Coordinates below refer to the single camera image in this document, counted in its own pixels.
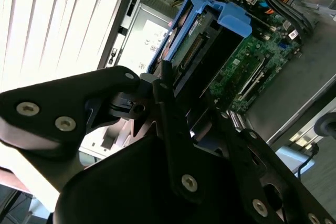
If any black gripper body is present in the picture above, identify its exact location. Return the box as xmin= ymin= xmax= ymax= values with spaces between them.
xmin=52 ymin=134 xmax=247 ymax=224

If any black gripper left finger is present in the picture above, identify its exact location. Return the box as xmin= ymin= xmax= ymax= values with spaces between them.
xmin=0 ymin=61 xmax=204 ymax=201

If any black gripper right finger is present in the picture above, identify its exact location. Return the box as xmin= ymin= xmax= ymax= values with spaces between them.
xmin=204 ymin=98 xmax=336 ymax=224

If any hard disk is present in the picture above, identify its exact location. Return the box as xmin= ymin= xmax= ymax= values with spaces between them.
xmin=146 ymin=0 xmax=253 ymax=99

